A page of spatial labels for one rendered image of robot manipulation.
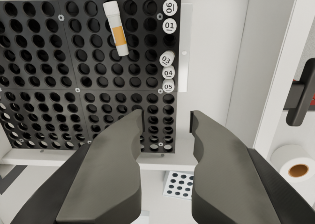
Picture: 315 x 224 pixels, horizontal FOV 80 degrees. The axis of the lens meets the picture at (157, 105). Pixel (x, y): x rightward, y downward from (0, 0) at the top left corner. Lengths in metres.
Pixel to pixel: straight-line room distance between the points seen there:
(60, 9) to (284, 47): 0.20
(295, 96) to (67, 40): 0.23
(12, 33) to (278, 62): 0.25
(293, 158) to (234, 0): 0.32
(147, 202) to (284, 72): 0.48
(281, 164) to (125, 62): 0.37
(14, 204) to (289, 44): 0.40
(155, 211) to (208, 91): 0.42
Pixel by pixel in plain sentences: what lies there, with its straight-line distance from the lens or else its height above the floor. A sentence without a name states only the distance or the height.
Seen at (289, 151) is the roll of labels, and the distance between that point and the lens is 0.47.
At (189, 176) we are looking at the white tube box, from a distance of 0.45.
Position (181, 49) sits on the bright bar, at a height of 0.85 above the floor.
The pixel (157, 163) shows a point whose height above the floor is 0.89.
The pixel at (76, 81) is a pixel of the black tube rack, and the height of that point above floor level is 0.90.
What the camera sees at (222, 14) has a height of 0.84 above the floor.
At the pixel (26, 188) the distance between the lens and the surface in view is 0.40.
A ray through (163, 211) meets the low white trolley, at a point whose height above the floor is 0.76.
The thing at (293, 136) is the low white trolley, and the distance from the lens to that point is 0.48.
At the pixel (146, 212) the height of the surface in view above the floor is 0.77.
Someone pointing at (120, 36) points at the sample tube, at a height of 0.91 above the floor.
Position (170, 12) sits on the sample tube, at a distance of 0.18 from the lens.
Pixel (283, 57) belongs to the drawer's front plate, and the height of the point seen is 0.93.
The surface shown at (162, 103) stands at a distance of 0.21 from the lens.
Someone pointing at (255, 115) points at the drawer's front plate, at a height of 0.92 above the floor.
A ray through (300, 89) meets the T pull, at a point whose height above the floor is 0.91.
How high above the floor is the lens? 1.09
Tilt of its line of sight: 62 degrees down
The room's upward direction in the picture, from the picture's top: 173 degrees counter-clockwise
